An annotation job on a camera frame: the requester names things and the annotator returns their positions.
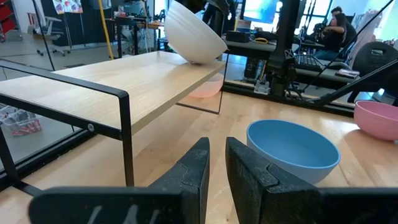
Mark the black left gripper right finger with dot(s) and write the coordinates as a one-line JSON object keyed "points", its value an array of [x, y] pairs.
{"points": [[280, 202]]}

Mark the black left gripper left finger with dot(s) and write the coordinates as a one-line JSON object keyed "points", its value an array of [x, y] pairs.
{"points": [[174, 205]]}

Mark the blue opaque bowl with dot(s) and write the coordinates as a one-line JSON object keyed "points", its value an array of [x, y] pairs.
{"points": [[292, 152]]}

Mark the translucent orange bowl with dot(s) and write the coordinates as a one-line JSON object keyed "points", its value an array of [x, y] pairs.
{"points": [[208, 88]]}

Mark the pink opaque bowl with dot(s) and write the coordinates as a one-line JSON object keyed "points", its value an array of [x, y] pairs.
{"points": [[377, 119]]}

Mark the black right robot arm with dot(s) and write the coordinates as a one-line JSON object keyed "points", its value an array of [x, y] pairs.
{"points": [[284, 46]]}

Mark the black computer tower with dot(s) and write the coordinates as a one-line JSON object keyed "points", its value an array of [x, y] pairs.
{"points": [[253, 68]]}

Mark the black keyboard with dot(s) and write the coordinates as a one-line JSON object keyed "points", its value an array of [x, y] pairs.
{"points": [[308, 62]]}

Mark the pink flat item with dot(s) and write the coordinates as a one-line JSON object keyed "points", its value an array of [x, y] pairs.
{"points": [[347, 73]]}

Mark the grey desk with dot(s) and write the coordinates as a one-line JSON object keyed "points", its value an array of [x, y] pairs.
{"points": [[258, 48]]}

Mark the black chair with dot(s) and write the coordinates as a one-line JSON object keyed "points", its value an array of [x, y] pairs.
{"points": [[376, 65]]}

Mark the black box on desk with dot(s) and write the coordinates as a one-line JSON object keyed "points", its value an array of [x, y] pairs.
{"points": [[237, 36]]}

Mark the person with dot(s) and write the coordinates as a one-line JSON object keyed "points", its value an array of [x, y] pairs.
{"points": [[349, 29], [334, 37]]}

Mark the clear plastic box with items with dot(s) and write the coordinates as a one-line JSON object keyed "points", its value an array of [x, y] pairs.
{"points": [[20, 121]]}

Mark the black workbench with equipment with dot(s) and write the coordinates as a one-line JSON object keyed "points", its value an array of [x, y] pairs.
{"points": [[133, 25]]}

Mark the white office chair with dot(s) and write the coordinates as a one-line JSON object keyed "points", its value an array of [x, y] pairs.
{"points": [[49, 31]]}

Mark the colourful poster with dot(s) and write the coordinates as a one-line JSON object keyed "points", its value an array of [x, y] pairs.
{"points": [[66, 6]]}

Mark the red storage rack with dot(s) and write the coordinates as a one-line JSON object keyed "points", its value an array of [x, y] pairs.
{"points": [[6, 18]]}

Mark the black metal table frame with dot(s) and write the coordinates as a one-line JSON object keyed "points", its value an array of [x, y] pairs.
{"points": [[335, 109]]}

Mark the wooden shelf with black frame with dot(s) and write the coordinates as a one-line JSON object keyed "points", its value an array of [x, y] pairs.
{"points": [[140, 81]]}

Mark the large wall monitor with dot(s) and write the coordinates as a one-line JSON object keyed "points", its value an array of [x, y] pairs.
{"points": [[261, 11]]}

